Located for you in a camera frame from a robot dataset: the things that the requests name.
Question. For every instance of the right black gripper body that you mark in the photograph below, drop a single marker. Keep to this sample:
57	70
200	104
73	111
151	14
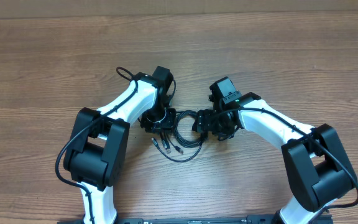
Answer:
202	121

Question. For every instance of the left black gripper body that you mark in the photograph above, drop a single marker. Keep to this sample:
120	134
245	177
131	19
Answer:
158	123

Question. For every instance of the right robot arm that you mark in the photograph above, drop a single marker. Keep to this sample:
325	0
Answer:
318	169

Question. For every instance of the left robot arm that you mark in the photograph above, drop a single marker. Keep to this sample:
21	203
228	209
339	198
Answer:
96	150

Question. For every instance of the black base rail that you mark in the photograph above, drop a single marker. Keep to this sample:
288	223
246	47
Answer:
194	220

